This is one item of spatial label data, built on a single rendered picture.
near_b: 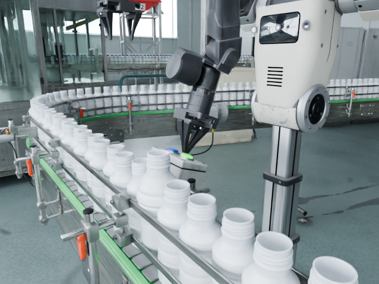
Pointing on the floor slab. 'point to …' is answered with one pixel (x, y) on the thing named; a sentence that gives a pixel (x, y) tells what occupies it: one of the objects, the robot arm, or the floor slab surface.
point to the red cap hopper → (142, 40)
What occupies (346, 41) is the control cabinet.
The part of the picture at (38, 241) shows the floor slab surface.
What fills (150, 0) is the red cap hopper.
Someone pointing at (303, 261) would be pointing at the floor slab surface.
